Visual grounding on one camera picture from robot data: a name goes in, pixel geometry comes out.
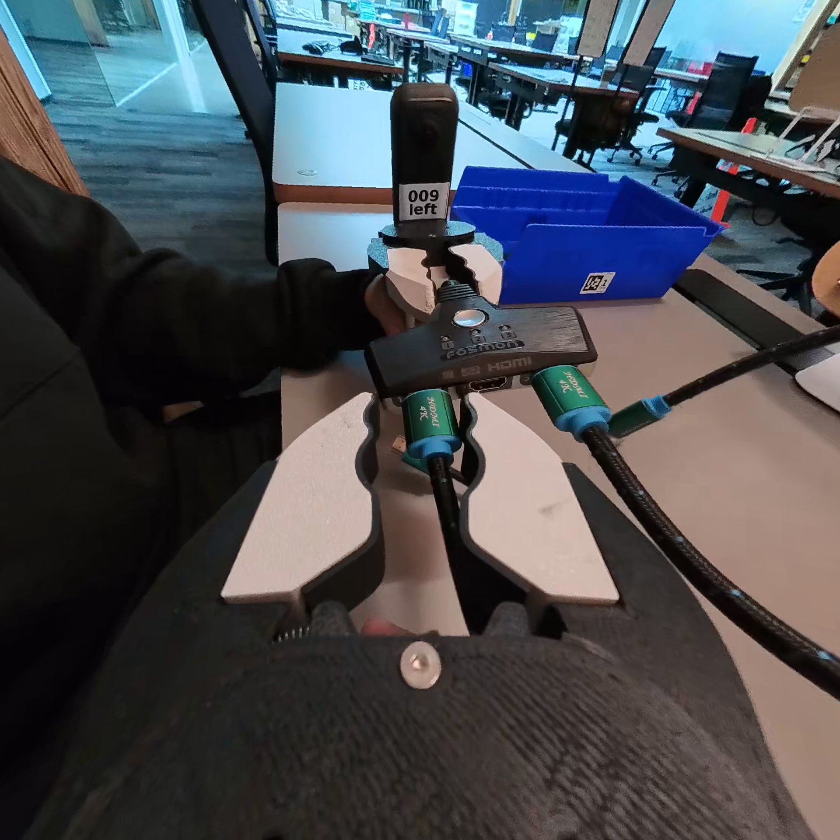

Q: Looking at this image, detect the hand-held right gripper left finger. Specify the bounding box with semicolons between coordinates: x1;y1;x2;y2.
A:
220;392;386;611

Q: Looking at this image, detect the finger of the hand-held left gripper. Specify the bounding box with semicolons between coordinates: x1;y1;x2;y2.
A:
384;247;438;327
449;246;506;307

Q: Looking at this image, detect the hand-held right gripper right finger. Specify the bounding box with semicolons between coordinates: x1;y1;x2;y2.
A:
458;392;621;621

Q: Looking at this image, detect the black HDMI switch box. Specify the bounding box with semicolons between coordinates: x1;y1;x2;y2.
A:
364;279;599;412

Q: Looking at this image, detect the blue plastic bin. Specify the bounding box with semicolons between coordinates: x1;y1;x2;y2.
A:
449;165;727;307

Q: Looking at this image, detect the black braided HDMI cable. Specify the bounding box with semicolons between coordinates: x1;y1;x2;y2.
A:
392;387;473;637
530;323;840;702

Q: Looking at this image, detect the person's left hand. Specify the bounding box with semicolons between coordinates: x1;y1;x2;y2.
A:
364;272;409;337

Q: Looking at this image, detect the white desk wood edge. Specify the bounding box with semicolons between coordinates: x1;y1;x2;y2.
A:
272;82;592;204

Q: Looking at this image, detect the person's torso black sweatshirt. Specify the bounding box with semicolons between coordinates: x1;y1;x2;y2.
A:
0;154;290;788

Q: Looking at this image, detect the black desk grommet strip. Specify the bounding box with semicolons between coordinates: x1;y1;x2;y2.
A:
676;268;824;355

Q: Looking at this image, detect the wood edge background desk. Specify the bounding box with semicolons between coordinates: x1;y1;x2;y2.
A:
656;128;840;217

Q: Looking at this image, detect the wooden document stand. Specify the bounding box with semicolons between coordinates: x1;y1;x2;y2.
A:
795;239;840;416

